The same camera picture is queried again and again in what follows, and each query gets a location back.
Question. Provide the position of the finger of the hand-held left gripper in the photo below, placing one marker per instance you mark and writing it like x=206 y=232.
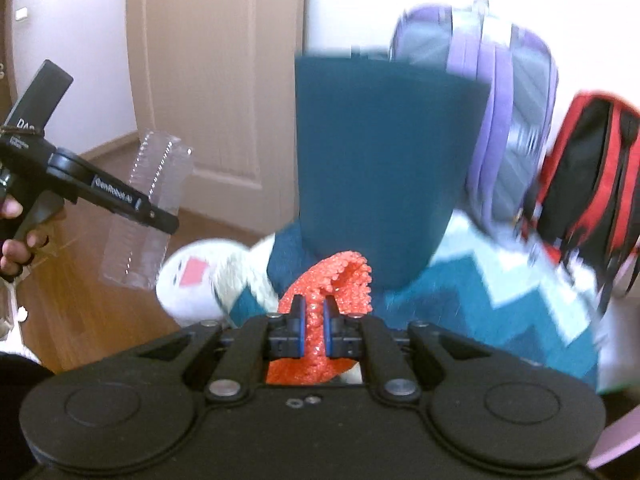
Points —
x=125 y=197

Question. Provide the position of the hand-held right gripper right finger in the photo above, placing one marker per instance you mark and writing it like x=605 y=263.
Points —
x=326 y=330

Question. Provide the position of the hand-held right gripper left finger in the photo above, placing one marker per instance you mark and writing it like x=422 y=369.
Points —
x=301 y=330

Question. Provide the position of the clear plastic container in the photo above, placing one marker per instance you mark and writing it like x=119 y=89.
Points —
x=150 y=170

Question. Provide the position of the orange bumpy mat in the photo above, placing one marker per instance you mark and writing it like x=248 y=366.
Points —
x=320 y=285

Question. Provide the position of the person's left hand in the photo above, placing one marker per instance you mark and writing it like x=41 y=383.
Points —
x=15 y=255

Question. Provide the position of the white plush toy pink patch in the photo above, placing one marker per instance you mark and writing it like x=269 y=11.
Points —
x=195 y=280

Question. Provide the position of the beige wooden door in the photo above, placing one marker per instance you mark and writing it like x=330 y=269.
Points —
x=210 y=85

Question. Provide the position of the teal white zigzag blanket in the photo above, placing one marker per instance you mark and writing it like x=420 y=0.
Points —
x=475 y=300

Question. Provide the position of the purple grey backpack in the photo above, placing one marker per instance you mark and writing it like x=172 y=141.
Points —
x=500 y=110

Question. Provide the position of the red black backpack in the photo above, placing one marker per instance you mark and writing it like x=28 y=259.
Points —
x=585 y=175

